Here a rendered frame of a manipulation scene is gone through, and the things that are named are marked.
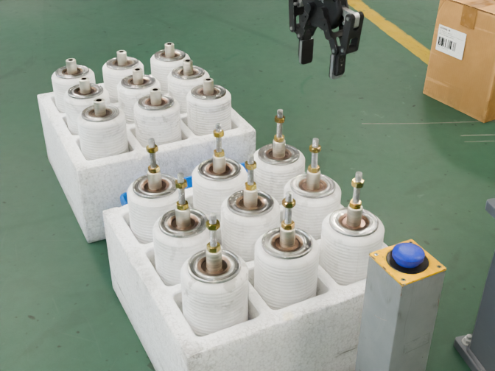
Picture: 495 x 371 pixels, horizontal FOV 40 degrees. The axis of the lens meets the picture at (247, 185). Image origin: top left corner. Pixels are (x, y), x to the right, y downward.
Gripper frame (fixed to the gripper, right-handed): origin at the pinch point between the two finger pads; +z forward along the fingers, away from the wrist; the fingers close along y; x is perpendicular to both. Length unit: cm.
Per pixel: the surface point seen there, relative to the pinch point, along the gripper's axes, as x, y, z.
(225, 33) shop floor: -70, 129, 47
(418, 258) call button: 8.9, -29.8, 14.1
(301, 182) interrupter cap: 1.0, 1.8, 21.8
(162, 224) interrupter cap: 26.1, 4.7, 21.8
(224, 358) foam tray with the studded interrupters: 28.5, -15.4, 31.9
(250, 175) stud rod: 11.9, 1.4, 16.4
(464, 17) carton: -88, 40, 20
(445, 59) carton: -88, 44, 34
